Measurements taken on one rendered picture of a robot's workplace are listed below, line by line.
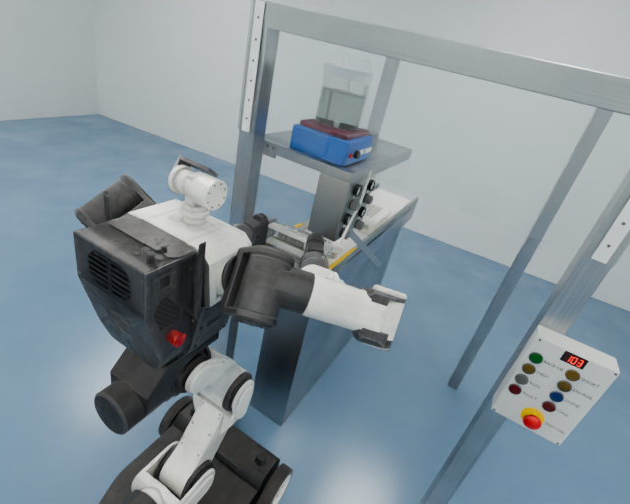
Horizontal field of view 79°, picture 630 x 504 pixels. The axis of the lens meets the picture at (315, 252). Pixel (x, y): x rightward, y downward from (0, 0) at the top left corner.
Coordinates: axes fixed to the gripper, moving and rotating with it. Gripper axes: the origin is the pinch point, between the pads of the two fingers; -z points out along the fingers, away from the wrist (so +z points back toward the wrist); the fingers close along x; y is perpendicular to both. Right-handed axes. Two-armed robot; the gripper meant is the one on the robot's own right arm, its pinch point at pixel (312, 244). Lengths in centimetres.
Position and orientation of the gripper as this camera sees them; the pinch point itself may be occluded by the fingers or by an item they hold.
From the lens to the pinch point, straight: 125.3
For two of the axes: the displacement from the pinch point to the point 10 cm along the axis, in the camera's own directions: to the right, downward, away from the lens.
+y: 9.8, 1.4, 1.2
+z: 0.3, 5.2, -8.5
